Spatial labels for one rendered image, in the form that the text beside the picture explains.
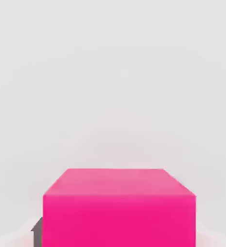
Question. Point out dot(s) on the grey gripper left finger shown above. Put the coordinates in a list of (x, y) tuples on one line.
[(38, 234)]

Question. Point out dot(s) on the small pink cube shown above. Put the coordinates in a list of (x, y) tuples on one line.
[(119, 216)]

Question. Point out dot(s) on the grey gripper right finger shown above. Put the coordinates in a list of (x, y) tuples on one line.
[(207, 238)]

